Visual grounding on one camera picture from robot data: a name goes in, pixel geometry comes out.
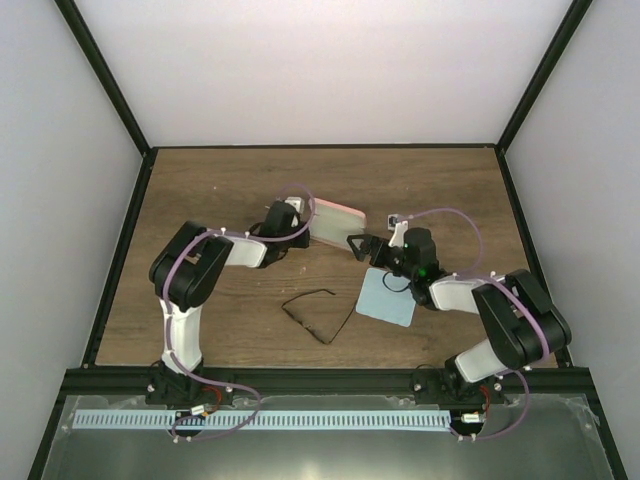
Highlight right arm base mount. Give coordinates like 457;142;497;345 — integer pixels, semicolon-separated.
409;365;506;408

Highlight black aluminium frame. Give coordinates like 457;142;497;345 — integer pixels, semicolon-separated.
29;0;629;480

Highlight grey metal front plate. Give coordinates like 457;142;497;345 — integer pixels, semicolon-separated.
39;394;614;479

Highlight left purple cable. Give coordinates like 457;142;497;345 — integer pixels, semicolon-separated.
162;182;316;444

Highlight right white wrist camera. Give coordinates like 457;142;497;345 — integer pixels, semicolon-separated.
387;214;409;248

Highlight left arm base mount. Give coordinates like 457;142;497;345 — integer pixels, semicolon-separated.
145;365;231;407

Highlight pink glasses case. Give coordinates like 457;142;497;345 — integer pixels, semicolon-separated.
310;198;367;251

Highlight light blue slotted strip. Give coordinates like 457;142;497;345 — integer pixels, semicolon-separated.
72;409;451;432

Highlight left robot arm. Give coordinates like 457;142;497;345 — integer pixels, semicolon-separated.
149;197;310;404

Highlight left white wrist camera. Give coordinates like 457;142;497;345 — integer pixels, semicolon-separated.
285;197;306;216

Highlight light blue cleaning cloth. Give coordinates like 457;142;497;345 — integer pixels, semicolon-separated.
355;268;416;328

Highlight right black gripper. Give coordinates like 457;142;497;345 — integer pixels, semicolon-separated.
351;234;417;281

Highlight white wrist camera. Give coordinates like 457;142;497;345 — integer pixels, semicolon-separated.
387;214;409;248
285;197;306;216

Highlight black sunglasses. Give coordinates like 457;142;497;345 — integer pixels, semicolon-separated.
280;288;356;345

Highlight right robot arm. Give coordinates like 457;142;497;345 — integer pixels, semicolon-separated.
346;222;572;403

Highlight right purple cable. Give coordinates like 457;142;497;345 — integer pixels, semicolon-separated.
399;207;547;441

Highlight purple cable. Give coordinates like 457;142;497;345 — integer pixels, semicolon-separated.
162;182;316;444
399;207;547;441

